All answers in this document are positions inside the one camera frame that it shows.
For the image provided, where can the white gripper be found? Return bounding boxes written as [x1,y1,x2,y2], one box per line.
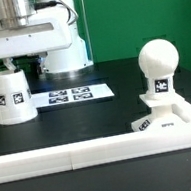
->
[0,0,72,72]

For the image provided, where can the white lamp shade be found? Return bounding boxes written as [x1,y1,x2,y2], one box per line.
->
[0,70,38,125]

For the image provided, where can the white lamp bulb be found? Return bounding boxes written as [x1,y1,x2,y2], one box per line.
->
[138,39,179,100]

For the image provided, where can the white lamp base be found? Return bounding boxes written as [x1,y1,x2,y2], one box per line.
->
[131,94,185,132]

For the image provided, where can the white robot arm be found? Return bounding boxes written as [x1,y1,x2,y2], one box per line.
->
[0,0,93,79]

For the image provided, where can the white marker sheet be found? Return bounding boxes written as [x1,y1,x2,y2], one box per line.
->
[33,84,115,108]

